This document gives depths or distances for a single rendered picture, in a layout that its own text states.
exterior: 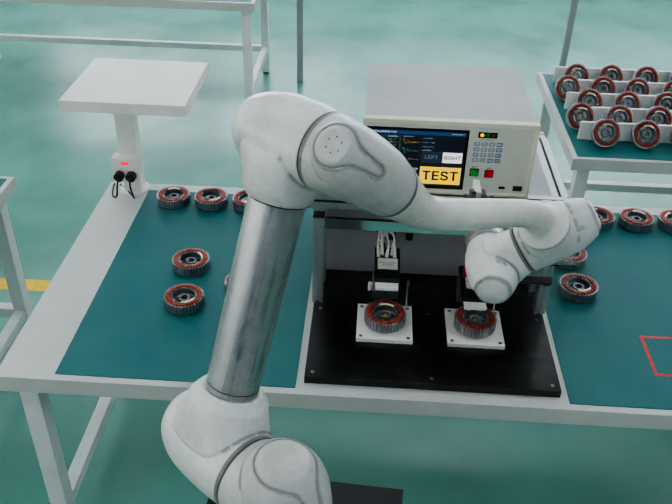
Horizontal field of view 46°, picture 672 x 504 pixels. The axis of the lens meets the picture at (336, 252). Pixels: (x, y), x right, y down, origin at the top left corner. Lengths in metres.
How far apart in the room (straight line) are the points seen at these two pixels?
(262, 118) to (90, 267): 1.30
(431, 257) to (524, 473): 0.92
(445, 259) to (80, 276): 1.08
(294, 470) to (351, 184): 0.50
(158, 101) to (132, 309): 0.60
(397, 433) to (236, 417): 1.54
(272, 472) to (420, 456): 1.55
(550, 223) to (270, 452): 0.68
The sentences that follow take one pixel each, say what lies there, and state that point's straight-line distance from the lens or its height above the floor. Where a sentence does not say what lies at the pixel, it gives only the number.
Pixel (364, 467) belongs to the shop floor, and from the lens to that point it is 2.82.
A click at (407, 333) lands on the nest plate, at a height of 0.78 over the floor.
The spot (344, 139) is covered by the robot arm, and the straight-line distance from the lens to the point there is 1.15.
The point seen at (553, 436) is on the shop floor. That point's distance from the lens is 3.04.
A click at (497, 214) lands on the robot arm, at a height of 1.39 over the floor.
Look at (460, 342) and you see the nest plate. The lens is 2.12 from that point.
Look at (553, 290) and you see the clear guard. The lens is 1.95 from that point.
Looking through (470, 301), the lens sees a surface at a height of 0.83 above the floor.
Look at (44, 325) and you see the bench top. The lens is 2.30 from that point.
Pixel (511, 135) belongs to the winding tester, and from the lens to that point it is 2.03.
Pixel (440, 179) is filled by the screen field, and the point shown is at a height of 1.16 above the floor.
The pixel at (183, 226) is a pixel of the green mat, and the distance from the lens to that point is 2.63.
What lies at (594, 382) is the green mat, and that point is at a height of 0.75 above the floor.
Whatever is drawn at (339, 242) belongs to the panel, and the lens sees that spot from 2.31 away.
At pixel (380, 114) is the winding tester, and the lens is 2.01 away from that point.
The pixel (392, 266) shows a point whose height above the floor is 0.92.
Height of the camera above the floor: 2.14
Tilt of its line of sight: 34 degrees down
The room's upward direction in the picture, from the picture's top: 2 degrees clockwise
